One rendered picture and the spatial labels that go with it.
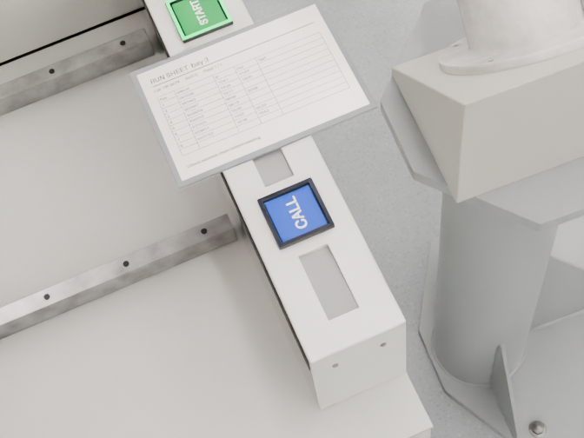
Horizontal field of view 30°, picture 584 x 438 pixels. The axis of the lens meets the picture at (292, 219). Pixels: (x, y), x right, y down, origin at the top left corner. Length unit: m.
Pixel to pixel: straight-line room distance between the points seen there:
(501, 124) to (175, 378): 0.41
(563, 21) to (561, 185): 0.18
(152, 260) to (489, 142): 0.37
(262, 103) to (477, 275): 0.54
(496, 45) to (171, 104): 0.33
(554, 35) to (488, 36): 0.06
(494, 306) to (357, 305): 0.65
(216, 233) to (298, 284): 0.18
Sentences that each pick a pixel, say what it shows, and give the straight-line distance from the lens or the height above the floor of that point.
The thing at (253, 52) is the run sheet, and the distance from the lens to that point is 1.12.
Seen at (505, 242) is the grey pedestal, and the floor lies 0.59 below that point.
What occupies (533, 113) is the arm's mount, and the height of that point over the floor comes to 0.95.
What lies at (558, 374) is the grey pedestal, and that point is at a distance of 1.97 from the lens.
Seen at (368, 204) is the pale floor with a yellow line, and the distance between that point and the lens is 2.10.
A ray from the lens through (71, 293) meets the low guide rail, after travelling 1.15.
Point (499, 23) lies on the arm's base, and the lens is 1.12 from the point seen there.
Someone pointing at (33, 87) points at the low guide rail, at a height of 0.85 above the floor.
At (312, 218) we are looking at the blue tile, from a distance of 1.01.
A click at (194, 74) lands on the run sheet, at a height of 0.96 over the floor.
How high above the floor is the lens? 1.87
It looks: 63 degrees down
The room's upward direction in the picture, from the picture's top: 12 degrees counter-clockwise
